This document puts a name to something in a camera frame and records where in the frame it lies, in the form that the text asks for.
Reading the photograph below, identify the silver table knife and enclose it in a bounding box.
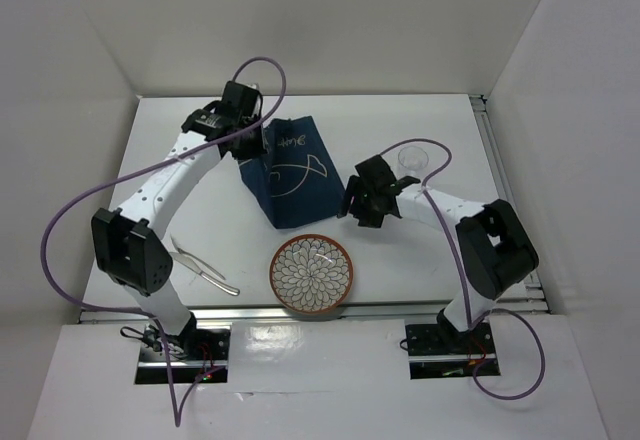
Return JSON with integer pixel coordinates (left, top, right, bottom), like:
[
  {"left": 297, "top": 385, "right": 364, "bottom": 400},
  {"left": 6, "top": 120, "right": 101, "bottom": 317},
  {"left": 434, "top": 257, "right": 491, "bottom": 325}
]
[{"left": 170, "top": 252, "right": 240, "bottom": 297}]

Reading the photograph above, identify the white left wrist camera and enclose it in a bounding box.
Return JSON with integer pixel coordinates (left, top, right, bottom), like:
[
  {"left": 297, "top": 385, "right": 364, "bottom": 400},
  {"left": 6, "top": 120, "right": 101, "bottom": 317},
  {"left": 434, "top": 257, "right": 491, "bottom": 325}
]
[{"left": 247, "top": 83, "right": 264, "bottom": 105}]

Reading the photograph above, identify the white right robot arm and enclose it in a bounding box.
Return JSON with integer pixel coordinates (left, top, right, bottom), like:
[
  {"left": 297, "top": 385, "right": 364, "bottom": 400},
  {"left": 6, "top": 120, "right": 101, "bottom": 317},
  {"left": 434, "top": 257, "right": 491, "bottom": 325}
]
[{"left": 338, "top": 155, "right": 539, "bottom": 352}]

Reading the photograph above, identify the silver fork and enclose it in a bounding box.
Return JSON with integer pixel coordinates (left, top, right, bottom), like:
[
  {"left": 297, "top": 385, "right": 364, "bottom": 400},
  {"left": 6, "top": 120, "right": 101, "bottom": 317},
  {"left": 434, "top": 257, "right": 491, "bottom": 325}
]
[{"left": 169, "top": 234, "right": 226, "bottom": 281}]

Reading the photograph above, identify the aluminium front rail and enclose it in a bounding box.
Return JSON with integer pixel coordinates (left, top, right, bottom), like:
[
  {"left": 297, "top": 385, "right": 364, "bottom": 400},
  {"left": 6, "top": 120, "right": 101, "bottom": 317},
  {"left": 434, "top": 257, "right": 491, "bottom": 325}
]
[{"left": 78, "top": 299, "right": 549, "bottom": 324}]

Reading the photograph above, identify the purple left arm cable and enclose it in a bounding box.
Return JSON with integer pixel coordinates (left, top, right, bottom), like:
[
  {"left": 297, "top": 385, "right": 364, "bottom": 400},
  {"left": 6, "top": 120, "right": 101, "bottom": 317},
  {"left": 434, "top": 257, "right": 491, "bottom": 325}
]
[{"left": 42, "top": 56, "right": 289, "bottom": 427}]

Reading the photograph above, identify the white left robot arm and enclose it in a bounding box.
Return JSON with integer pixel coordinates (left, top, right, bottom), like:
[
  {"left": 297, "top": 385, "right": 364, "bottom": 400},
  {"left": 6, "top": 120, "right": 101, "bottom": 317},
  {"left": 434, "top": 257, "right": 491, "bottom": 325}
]
[{"left": 91, "top": 81, "right": 264, "bottom": 359}]

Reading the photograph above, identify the floral ceramic plate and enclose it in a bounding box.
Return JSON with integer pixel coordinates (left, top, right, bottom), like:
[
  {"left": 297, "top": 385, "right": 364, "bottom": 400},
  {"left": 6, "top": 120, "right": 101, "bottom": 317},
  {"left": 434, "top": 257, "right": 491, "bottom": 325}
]
[{"left": 269, "top": 234, "right": 354, "bottom": 315}]

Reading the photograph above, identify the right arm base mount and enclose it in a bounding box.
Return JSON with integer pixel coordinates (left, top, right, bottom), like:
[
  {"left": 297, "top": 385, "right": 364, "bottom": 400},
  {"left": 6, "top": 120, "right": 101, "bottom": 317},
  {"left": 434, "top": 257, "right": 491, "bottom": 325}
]
[{"left": 399, "top": 323, "right": 501, "bottom": 380}]

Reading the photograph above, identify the clear plastic cup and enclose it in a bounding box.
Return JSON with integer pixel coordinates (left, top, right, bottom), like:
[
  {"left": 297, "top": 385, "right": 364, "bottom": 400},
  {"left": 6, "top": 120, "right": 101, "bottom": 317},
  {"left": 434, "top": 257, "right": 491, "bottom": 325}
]
[{"left": 396, "top": 145, "right": 430, "bottom": 180}]

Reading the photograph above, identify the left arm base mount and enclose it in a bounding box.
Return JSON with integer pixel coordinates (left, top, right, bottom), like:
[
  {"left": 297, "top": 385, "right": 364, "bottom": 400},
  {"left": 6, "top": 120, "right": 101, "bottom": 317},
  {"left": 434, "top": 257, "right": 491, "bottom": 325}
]
[{"left": 120, "top": 325, "right": 231, "bottom": 385}]

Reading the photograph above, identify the aluminium right side rail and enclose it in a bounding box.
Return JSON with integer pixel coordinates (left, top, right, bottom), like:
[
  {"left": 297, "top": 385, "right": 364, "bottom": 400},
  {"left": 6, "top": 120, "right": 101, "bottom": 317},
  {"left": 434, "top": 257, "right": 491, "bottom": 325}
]
[{"left": 469, "top": 95, "right": 550, "bottom": 313}]

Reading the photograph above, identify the aluminium rail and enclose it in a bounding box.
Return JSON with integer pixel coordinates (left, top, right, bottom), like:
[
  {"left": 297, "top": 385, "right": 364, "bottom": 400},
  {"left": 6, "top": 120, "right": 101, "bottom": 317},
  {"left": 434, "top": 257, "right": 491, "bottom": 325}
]
[
  {"left": 469, "top": 95, "right": 550, "bottom": 313},
  {"left": 78, "top": 299, "right": 549, "bottom": 324}
]

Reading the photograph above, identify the blue fish placemat cloth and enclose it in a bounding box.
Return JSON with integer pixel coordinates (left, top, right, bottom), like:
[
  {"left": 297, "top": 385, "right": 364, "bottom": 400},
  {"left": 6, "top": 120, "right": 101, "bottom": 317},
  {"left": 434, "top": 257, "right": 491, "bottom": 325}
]
[{"left": 239, "top": 116, "right": 345, "bottom": 230}]

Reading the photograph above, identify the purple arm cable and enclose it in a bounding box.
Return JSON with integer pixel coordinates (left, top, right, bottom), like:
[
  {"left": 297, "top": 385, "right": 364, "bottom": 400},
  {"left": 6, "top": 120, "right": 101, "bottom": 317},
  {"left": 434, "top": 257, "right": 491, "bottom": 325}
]
[
  {"left": 42, "top": 56, "right": 289, "bottom": 427},
  {"left": 372, "top": 138, "right": 546, "bottom": 400}
]

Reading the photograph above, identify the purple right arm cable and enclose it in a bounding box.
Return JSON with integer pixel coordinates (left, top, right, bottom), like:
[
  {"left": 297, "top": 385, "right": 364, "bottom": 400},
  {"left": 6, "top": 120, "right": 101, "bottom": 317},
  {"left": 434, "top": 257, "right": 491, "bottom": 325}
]
[{"left": 372, "top": 138, "right": 546, "bottom": 400}]

